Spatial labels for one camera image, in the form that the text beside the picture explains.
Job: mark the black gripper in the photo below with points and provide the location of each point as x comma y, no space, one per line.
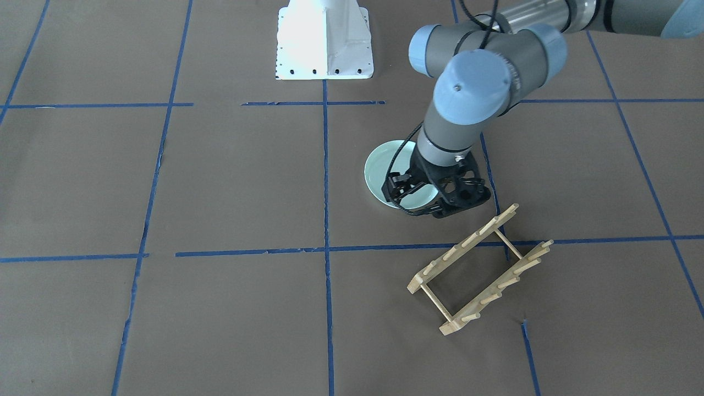
423,174

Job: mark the mint green plate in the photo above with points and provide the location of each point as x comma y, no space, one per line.
376,167

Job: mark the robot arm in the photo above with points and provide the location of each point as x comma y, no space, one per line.
484,67

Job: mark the wooden dish rack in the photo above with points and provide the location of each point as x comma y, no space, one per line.
460,267

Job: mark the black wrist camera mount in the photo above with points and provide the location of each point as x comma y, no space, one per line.
460,186

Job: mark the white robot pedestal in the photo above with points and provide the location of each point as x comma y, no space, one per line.
323,40

